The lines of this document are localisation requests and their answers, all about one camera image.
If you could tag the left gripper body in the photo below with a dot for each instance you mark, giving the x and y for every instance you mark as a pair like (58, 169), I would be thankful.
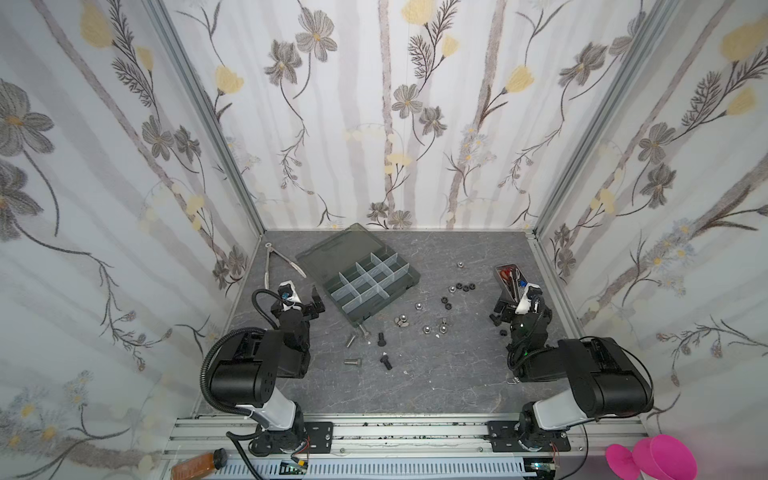
(297, 309)

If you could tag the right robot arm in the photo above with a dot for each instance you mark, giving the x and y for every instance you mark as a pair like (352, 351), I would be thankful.
(602, 380)

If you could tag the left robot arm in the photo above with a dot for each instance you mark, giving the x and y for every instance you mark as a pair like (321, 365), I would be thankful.
(239, 373)

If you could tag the small tray with tools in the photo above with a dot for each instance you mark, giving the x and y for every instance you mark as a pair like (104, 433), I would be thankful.
(511, 280)

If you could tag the green compartment organizer box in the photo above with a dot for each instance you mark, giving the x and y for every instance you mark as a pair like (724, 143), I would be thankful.
(359, 272)

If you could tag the amber bottle black cap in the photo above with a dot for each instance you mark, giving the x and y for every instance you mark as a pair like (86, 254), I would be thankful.
(200, 466)

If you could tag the pink plastic cup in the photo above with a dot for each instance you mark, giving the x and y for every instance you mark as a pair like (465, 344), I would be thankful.
(661, 457)

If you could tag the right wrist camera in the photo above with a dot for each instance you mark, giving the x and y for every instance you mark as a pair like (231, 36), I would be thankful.
(530, 299)

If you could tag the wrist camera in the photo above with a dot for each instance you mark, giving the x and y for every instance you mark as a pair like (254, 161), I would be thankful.
(288, 293)
(530, 299)

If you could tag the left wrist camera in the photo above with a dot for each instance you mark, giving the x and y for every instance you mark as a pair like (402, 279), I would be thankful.
(288, 293)

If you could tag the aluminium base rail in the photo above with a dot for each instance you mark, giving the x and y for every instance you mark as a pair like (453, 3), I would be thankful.
(402, 446)

